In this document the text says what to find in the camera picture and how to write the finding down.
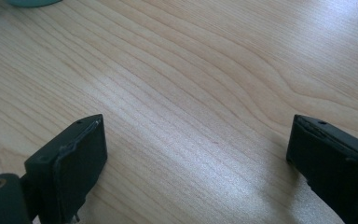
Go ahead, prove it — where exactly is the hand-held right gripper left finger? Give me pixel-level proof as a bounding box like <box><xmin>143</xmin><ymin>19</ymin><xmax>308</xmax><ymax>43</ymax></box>
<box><xmin>23</xmin><ymin>113</ymin><xmax>108</xmax><ymax>224</ymax></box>

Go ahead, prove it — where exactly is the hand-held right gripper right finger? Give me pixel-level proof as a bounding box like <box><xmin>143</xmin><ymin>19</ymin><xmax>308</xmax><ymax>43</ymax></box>
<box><xmin>285</xmin><ymin>114</ymin><xmax>358</xmax><ymax>224</ymax></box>

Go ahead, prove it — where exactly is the teal round object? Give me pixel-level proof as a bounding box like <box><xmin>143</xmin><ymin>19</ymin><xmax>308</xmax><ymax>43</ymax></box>
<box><xmin>5</xmin><ymin>0</ymin><xmax>63</xmax><ymax>8</ymax></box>

